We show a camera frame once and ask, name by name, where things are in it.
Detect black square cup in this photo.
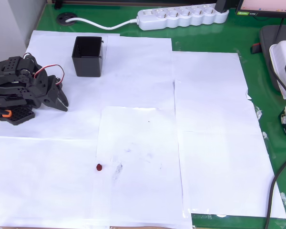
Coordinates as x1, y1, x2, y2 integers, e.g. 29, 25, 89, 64
71, 36, 105, 77

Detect black orange table clamp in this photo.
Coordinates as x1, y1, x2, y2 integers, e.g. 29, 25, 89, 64
0, 106, 13, 119

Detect white power strip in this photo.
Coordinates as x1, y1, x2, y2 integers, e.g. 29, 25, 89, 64
136, 3, 229, 31

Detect black plug adapter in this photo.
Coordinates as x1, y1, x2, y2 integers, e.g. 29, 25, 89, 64
215, 0, 229, 13

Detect black computer monitor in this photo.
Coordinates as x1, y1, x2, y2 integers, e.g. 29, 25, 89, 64
235, 0, 286, 20

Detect red white servo cable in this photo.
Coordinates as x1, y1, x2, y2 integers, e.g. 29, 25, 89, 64
34, 63, 65, 86

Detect black cable grommet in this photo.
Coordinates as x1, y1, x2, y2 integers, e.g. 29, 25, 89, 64
57, 12, 78, 26

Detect white power strip cable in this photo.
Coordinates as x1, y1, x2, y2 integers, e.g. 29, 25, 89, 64
66, 17, 140, 31

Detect thick black cable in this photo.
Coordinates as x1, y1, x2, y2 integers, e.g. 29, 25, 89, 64
264, 152, 286, 229

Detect thin black monitor cable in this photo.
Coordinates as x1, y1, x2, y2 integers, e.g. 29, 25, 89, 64
276, 18, 285, 48

